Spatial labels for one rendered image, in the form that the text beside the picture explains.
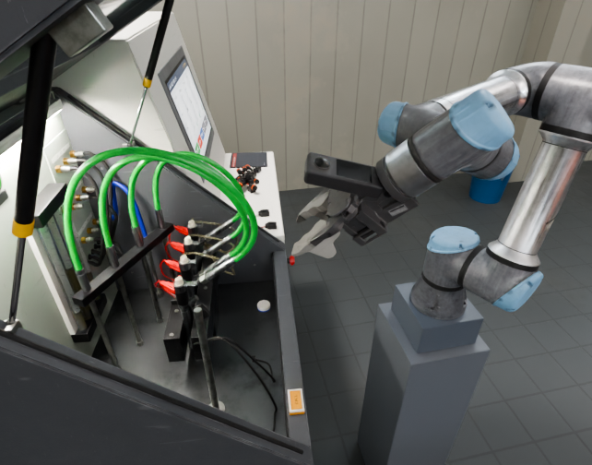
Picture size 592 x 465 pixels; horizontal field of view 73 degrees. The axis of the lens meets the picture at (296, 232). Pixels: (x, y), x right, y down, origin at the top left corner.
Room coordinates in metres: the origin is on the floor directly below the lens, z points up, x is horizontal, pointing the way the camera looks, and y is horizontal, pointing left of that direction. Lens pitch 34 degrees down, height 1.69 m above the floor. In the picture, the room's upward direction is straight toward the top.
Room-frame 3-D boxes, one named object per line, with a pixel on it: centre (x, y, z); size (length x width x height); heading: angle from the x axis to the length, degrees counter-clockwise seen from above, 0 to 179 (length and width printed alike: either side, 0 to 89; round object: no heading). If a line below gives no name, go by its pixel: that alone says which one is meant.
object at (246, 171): (1.43, 0.19, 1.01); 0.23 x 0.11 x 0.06; 6
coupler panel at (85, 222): (0.90, 0.55, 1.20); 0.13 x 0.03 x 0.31; 6
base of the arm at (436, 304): (0.84, -0.40, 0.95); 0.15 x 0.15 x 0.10
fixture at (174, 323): (0.81, 0.27, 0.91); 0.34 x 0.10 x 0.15; 6
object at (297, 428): (0.71, 0.02, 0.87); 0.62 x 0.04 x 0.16; 6
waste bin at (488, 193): (3.11, -1.64, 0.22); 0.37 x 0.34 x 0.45; 102
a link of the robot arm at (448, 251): (0.84, -0.41, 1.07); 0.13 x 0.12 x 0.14; 41
